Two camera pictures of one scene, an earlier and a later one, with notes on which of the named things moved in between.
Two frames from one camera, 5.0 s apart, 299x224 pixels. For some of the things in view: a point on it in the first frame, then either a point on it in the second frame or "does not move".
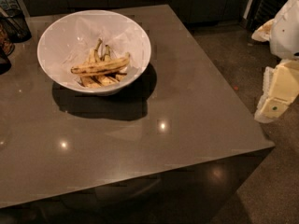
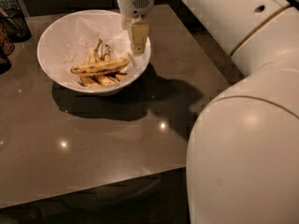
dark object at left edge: [7, 48] does not move
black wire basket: [14, 26] does not move
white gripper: [286, 32] -> [135, 3]
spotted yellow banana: [102, 65] does not move
